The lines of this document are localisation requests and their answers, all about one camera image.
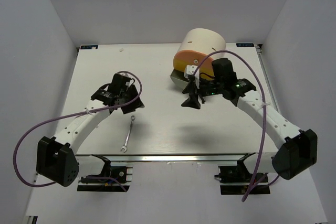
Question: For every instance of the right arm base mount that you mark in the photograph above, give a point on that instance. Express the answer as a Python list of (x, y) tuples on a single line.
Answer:
[(234, 181)]

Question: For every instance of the blue label sticker left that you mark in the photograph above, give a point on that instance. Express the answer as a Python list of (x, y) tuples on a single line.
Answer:
[(88, 47)]

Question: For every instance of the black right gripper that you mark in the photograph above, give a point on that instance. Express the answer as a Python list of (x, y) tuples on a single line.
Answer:
[(192, 102)]

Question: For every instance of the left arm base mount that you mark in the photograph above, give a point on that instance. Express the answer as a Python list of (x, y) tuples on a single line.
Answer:
[(99, 174)]

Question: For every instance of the aluminium table edge rail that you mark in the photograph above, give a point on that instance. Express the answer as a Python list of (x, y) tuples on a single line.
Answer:
[(215, 158)]

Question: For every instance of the blue label sticker right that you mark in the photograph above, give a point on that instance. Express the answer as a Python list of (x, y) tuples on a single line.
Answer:
[(243, 45)]

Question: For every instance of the silver combination wrench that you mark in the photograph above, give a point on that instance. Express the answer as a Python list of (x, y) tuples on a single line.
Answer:
[(124, 147)]

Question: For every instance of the cream round drawer cabinet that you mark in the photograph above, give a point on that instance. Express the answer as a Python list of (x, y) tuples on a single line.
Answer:
[(201, 41)]

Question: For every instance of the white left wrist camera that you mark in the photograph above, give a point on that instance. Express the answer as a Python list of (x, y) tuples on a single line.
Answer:
[(128, 81)]

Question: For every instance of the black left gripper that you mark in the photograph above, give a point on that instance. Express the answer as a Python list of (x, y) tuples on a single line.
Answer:
[(136, 103)]

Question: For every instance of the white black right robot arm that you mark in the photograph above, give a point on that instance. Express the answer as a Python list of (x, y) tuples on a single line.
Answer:
[(297, 149)]

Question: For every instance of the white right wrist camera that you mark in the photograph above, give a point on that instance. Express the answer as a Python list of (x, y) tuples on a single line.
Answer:
[(192, 72)]

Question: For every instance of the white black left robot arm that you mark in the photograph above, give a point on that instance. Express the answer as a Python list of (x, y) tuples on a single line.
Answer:
[(56, 156)]

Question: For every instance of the blue label sticker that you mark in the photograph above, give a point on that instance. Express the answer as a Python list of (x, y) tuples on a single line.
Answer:
[(243, 45), (88, 47)]

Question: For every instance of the orange top drawer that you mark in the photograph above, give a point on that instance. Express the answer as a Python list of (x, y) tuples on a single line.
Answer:
[(187, 57)]

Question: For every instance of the grey bottom drawer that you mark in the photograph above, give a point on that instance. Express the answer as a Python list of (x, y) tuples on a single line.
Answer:
[(178, 81)]

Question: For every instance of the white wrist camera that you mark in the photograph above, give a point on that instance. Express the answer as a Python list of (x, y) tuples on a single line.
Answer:
[(192, 72), (128, 81)]

